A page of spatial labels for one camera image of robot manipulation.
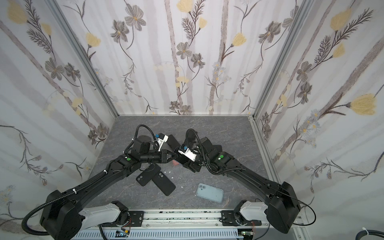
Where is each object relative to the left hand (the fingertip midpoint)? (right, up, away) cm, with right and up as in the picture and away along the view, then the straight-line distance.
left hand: (174, 153), depth 75 cm
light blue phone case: (+19, -24, +9) cm, 32 cm away
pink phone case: (0, -5, 0) cm, 5 cm away
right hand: (+5, -1, +1) cm, 6 cm away
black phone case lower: (-7, -20, +12) cm, 24 cm away
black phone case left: (-20, -17, +14) cm, 30 cm away
